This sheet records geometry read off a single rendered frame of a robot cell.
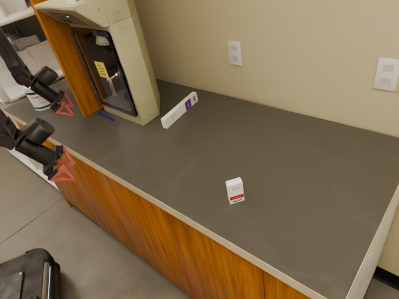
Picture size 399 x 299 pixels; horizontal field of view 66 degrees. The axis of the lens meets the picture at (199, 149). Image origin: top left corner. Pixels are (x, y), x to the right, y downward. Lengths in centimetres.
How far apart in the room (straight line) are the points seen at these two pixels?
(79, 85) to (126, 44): 44
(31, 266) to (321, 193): 169
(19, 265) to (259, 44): 181
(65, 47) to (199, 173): 90
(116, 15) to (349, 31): 86
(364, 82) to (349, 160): 30
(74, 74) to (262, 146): 99
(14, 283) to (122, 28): 150
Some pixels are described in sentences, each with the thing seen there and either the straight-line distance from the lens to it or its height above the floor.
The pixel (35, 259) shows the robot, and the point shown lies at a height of 24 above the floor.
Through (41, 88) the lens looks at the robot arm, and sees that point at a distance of 156.
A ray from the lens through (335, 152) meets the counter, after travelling 121.
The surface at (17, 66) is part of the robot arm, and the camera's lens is 153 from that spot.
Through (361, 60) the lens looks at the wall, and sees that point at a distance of 126.
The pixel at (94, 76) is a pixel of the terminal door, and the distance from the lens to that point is 160.
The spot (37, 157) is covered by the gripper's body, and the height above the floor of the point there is 116.
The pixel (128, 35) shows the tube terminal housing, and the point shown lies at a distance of 137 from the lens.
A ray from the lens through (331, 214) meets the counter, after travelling 100.
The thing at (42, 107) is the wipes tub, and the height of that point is 96.
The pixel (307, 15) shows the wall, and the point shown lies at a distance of 127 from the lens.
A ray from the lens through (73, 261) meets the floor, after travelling 236.
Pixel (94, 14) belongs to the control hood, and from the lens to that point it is 129.
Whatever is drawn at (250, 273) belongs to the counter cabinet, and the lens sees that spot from 107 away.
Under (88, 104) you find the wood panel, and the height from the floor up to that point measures 100.
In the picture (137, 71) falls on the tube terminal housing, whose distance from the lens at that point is 142.
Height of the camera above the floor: 170
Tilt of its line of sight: 38 degrees down
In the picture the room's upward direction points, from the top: 12 degrees counter-clockwise
